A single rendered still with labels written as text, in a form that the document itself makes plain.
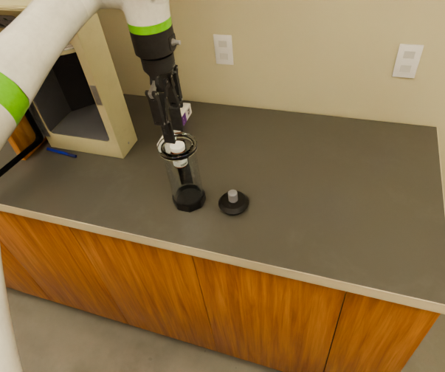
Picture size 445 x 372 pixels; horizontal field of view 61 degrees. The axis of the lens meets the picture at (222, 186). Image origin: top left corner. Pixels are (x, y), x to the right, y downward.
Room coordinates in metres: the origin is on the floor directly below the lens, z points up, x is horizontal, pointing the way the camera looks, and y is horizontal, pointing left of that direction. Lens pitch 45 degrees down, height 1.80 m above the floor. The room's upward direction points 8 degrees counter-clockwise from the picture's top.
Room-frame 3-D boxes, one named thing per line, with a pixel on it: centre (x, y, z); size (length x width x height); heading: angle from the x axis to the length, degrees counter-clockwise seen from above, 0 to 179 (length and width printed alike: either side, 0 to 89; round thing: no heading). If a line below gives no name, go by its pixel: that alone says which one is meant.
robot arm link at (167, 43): (0.81, 0.10, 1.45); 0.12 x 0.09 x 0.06; 66
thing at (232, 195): (0.76, -0.03, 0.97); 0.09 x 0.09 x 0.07
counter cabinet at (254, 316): (1.11, 0.30, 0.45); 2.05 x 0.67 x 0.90; 66
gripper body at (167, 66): (0.81, 0.11, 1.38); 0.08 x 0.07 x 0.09; 156
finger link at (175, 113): (0.84, 0.10, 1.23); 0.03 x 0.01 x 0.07; 66
